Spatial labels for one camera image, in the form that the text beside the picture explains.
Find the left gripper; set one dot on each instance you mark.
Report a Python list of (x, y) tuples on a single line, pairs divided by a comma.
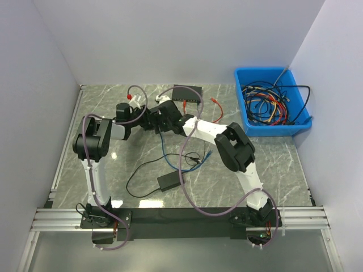
[(146, 116)]

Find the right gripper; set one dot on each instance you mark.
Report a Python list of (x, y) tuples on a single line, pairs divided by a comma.
[(165, 128)]

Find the black power adapter with cord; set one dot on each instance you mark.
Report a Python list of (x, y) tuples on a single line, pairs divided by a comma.
[(170, 180)]

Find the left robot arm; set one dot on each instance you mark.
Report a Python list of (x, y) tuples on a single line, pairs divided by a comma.
[(91, 145)]

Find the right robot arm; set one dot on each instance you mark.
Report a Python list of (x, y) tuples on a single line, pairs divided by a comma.
[(234, 147)]

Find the blue plastic bin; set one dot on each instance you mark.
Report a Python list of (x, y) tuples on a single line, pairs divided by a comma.
[(271, 103)]

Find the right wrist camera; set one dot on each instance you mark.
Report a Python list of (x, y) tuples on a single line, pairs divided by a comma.
[(159, 99)]

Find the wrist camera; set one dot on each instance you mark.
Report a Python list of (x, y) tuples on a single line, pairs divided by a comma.
[(134, 100), (159, 99)]

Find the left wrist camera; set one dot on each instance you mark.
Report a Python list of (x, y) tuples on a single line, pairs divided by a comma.
[(134, 100)]

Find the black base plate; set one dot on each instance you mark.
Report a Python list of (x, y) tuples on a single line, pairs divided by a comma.
[(178, 223)]

